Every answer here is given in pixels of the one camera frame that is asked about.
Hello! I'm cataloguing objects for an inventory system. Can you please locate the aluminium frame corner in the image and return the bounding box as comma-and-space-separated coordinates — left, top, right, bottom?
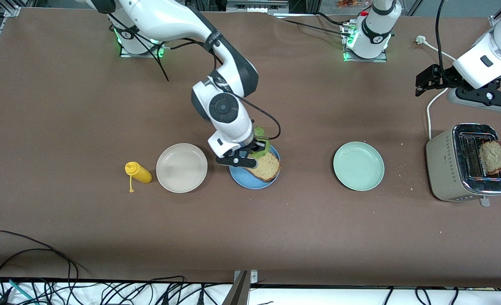
0, 0, 22, 17

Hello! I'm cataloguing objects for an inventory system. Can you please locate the yellow mustard squeeze bottle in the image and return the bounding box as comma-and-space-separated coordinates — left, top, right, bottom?
125, 161, 153, 193

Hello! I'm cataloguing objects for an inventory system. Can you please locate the teal cable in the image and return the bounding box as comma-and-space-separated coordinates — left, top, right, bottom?
0, 275, 35, 303

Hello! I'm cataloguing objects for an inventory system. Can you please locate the mint green plate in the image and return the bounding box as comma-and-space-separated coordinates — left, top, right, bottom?
333, 141, 385, 191

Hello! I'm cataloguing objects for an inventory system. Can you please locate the black cable to arm base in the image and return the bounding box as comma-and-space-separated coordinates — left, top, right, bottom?
276, 12, 352, 38

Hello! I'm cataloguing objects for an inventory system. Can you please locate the beige plate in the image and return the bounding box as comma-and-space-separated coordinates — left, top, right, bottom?
156, 143, 208, 194

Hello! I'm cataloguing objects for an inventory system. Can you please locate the green lettuce leaf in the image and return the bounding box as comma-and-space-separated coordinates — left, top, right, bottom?
252, 126, 273, 161

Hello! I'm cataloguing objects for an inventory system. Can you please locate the white toaster power cable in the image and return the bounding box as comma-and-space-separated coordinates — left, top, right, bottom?
415, 35, 456, 140

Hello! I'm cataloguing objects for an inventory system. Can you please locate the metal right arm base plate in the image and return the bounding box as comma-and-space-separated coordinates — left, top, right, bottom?
119, 17, 167, 58

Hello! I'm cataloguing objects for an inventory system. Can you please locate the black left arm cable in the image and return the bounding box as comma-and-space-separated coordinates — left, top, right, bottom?
435, 0, 446, 70

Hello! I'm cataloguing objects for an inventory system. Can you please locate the brown bread slice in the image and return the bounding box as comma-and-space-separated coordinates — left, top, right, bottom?
244, 152, 282, 183
479, 140, 501, 175

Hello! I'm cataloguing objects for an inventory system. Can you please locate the grey metal box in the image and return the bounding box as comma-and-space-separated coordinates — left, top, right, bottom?
227, 0, 289, 13

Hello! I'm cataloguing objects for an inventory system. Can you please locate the blue plate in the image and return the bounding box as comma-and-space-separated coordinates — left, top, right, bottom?
229, 144, 281, 190

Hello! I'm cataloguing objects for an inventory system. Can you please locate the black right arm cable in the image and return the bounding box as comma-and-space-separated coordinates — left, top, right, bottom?
106, 13, 281, 140

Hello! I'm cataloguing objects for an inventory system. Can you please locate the aluminium table edge bracket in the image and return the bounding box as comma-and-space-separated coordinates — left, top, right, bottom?
223, 270, 259, 305

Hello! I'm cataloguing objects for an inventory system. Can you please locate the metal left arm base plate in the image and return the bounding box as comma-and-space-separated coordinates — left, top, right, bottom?
343, 23, 388, 63

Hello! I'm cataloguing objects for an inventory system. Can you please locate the beige and chrome toaster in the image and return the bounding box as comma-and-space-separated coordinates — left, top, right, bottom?
426, 123, 501, 207

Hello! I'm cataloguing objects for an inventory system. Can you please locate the long black looped cable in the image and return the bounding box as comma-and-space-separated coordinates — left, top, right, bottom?
0, 231, 79, 293

